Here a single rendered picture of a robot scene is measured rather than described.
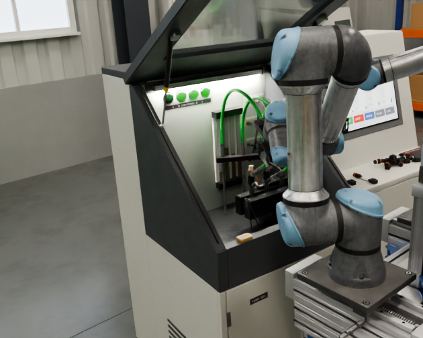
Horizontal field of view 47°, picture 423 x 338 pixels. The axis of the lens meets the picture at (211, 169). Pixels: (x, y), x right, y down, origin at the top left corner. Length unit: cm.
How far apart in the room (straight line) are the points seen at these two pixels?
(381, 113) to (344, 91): 122
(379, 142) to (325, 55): 138
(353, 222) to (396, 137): 138
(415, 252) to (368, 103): 110
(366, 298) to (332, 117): 48
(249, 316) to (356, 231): 75
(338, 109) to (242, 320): 89
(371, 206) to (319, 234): 14
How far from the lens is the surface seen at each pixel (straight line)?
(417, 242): 148
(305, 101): 116
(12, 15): 559
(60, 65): 572
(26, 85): 559
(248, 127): 228
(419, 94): 750
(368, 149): 243
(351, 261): 131
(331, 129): 141
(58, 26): 575
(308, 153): 118
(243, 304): 184
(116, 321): 305
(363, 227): 126
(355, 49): 118
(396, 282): 137
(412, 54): 159
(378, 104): 249
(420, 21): 743
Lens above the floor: 176
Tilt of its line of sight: 19 degrees down
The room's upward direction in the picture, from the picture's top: 3 degrees counter-clockwise
